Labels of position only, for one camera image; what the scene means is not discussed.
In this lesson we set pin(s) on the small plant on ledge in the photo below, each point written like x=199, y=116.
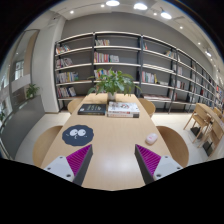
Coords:
x=31, y=91

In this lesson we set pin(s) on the wooden chair near left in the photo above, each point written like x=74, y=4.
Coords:
x=43, y=144

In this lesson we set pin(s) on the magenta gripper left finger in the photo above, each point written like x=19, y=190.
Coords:
x=72, y=168

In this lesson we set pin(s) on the green potted plant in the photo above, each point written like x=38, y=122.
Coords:
x=113, y=83

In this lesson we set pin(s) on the wooden side table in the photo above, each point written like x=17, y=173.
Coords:
x=216, y=130

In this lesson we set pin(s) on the wooden chair far right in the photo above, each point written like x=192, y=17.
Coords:
x=148, y=106

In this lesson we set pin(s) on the wooden chair at side table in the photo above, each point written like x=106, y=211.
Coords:
x=200, y=117

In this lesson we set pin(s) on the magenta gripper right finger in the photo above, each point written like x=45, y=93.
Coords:
x=153, y=166

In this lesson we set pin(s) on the wooden chair far left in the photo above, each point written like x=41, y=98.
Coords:
x=74, y=104

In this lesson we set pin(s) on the black book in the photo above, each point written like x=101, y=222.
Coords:
x=92, y=109

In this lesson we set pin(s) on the dark round cartoon mouse pad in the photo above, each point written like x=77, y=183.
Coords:
x=78, y=135

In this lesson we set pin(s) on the white book stack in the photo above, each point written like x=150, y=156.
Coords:
x=123, y=109

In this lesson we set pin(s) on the large wall bookshelf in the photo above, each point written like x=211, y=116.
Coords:
x=163, y=74

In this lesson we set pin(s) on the wooden chair near right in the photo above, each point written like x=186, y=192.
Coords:
x=175, y=144

